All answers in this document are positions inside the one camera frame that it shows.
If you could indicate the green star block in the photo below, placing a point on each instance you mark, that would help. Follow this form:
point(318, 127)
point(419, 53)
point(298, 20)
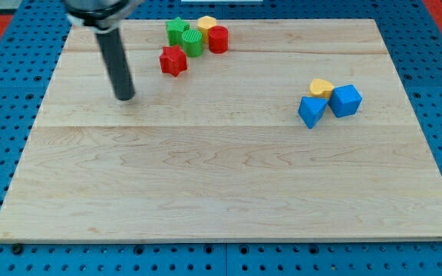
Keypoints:
point(175, 28)

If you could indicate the wooden board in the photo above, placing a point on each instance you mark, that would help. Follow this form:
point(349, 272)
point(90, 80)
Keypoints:
point(220, 153)

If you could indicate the red cylinder block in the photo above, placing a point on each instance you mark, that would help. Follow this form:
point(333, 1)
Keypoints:
point(218, 39)

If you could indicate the yellow hexagon block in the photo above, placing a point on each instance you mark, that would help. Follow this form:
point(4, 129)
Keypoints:
point(204, 24)

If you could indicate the green cylinder block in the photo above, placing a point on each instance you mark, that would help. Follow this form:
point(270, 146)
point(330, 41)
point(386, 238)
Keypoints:
point(192, 43)

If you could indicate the yellow heart block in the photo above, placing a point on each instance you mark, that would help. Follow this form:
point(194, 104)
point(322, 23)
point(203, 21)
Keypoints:
point(320, 88)

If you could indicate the blue cube block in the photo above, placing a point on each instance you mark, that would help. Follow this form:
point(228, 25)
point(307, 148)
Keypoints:
point(345, 101)

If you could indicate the red star block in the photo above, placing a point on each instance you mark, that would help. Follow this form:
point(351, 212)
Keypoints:
point(173, 60)

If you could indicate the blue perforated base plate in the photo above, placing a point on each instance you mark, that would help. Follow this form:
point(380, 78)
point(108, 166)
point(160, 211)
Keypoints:
point(29, 51)

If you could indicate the blue triangle block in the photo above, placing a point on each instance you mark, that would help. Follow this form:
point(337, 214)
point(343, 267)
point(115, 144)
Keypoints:
point(311, 110)

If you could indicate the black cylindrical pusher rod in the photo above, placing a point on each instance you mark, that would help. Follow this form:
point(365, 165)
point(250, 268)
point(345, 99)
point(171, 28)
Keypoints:
point(115, 60)

